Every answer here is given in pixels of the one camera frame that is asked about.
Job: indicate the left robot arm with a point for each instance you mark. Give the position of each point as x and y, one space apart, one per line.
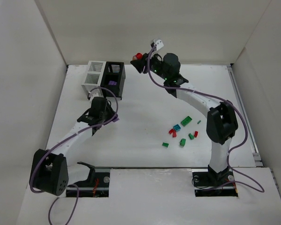
52 171

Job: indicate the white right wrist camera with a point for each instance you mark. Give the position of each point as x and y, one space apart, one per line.
157 44

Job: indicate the green stepped lego brick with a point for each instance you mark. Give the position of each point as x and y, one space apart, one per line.
182 142

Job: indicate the green lego plate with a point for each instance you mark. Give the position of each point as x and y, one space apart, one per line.
186 121

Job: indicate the green small lego left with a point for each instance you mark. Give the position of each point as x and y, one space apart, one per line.
165 145

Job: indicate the black slatted container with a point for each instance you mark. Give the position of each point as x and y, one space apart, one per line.
114 71

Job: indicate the white slatted container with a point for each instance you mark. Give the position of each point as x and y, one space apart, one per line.
93 75

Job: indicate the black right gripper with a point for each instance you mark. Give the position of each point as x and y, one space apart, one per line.
144 64

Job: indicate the red flower lego brick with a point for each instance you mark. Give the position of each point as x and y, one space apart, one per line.
137 56

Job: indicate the teal square lego brick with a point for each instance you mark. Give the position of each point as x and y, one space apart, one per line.
177 127

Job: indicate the purple round lego brick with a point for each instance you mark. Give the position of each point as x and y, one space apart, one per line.
112 83

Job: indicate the green slope lego piece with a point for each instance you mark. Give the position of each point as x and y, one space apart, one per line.
191 136

